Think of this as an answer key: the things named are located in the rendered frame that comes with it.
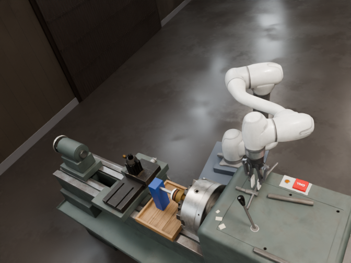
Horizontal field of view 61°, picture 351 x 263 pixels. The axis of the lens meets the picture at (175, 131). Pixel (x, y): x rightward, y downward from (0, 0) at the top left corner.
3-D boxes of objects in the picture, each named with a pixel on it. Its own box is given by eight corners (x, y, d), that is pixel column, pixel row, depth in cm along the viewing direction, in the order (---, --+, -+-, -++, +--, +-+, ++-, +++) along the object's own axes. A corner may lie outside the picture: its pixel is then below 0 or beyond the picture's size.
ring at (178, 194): (191, 189, 173) (178, 184, 178) (182, 201, 168) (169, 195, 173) (193, 199, 179) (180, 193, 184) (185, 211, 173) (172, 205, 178)
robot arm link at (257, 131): (245, 153, 126) (276, 149, 125) (243, 126, 117) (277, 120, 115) (240, 137, 135) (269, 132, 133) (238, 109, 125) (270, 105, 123)
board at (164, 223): (203, 198, 199) (202, 194, 196) (173, 241, 178) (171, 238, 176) (167, 182, 215) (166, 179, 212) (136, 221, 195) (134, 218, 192)
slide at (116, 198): (161, 169, 218) (160, 165, 216) (123, 213, 194) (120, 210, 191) (142, 162, 228) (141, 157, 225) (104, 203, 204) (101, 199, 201)
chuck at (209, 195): (231, 204, 182) (223, 173, 161) (206, 249, 166) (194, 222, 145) (225, 202, 184) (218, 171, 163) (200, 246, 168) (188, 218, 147)
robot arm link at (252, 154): (249, 134, 135) (249, 144, 139) (240, 147, 130) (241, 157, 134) (268, 140, 130) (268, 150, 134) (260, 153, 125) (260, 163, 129)
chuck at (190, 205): (225, 202, 184) (218, 171, 163) (200, 246, 168) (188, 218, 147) (213, 196, 189) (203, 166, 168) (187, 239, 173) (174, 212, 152)
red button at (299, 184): (308, 184, 146) (308, 181, 144) (304, 193, 142) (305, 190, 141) (296, 180, 149) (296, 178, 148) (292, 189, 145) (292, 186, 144)
